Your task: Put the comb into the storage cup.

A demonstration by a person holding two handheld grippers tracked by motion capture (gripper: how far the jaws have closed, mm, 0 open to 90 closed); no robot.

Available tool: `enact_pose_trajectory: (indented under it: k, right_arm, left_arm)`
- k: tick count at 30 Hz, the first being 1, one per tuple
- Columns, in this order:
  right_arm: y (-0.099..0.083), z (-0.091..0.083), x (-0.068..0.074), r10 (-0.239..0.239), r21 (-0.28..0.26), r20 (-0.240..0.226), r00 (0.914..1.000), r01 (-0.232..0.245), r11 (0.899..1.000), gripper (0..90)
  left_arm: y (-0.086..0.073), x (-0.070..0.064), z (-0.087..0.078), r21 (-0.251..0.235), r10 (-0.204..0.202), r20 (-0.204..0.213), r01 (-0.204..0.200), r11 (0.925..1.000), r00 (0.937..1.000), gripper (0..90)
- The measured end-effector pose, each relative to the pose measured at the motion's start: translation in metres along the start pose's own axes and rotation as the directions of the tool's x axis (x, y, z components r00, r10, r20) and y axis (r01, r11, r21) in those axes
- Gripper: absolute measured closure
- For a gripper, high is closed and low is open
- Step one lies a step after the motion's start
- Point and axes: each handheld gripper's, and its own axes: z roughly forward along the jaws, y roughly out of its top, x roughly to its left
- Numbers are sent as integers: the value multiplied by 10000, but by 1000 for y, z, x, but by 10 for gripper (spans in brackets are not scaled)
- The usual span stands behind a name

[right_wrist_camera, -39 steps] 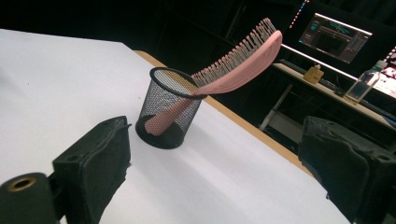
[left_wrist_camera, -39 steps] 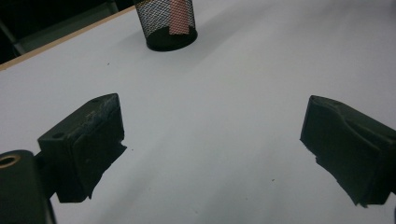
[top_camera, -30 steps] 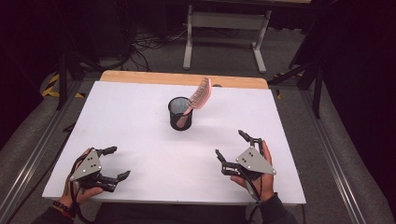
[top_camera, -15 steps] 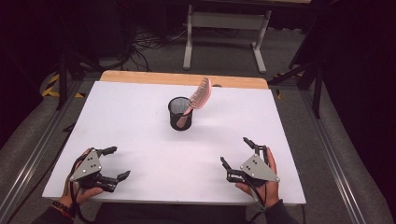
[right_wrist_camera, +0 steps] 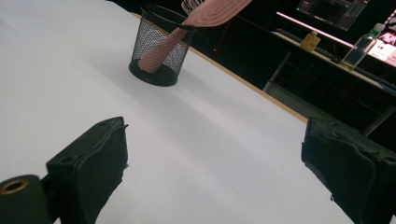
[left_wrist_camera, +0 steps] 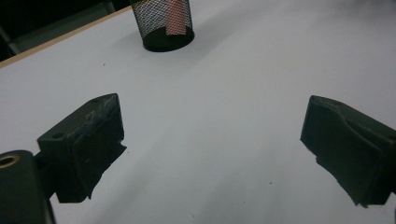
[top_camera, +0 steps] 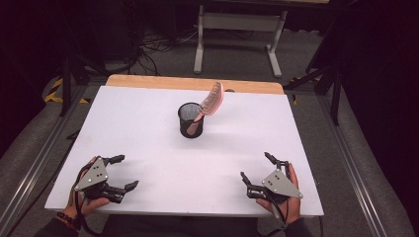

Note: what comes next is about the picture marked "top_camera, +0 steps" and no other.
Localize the dark beaded bracelet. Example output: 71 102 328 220
55 211 83 231

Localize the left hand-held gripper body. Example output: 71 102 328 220
72 157 126 203

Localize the person's left hand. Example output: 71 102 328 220
63 155 112 219

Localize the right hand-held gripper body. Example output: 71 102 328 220
245 168 304 205

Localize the black metal stand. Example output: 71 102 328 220
283 62 342 126
58 53 112 118

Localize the person's lap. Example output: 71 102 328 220
100 214 261 237

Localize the yellow black hazard tape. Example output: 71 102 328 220
43 77 91 105

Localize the wooden table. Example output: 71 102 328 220
106 74 285 96

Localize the person's right hand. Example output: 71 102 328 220
256 163 302 226

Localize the bundle of black floor cables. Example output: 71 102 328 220
129 28 199 77

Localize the pink hairbrush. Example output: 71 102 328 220
186 81 225 136

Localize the black mesh pen holder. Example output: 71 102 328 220
177 101 206 139

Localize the aluminium floor rail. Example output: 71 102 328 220
316 94 387 237
0 84 89 237

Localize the white table board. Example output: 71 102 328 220
43 85 324 218

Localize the grey metal desk frame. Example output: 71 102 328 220
193 3 289 79

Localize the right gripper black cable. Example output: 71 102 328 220
263 191 291 237

